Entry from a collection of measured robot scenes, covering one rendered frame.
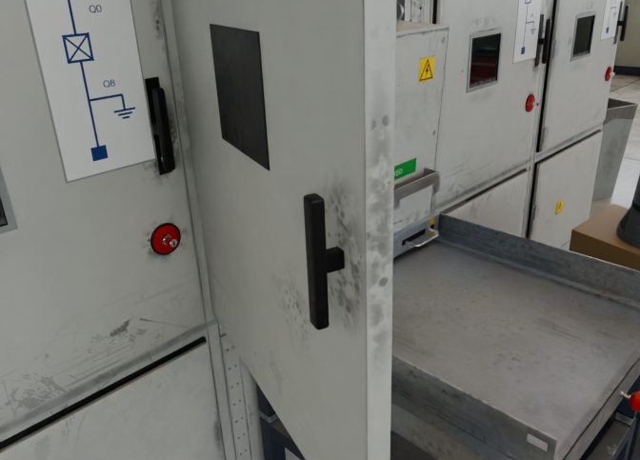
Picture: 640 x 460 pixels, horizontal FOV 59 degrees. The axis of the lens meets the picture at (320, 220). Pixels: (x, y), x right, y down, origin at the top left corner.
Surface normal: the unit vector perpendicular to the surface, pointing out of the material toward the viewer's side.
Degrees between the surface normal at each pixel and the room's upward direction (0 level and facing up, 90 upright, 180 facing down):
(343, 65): 90
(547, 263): 90
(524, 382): 0
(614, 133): 93
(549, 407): 0
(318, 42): 90
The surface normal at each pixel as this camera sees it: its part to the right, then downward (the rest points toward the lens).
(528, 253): -0.70, 0.31
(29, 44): 0.71, 0.25
